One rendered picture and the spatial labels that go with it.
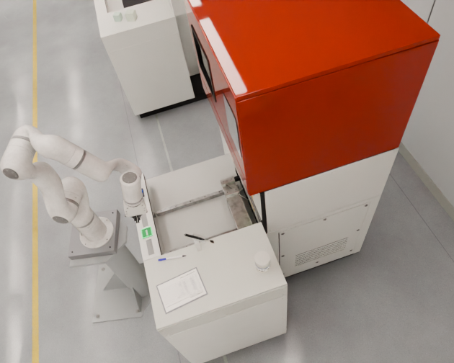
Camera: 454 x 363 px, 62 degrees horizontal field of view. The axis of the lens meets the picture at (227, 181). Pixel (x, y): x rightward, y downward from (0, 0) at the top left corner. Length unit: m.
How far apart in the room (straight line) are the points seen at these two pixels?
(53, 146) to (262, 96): 0.79
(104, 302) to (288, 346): 1.35
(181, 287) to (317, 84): 1.09
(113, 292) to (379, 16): 2.45
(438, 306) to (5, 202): 3.59
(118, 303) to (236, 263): 1.35
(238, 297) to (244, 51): 1.05
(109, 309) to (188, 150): 1.54
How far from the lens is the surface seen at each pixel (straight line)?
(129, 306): 2.97
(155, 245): 2.00
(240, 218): 2.07
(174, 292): 1.86
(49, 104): 4.69
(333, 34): 1.52
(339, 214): 2.25
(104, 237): 2.22
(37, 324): 3.26
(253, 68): 1.38
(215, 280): 1.85
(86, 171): 1.60
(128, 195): 1.70
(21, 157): 1.64
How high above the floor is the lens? 2.67
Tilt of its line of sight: 54 degrees down
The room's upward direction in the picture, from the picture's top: 12 degrees counter-clockwise
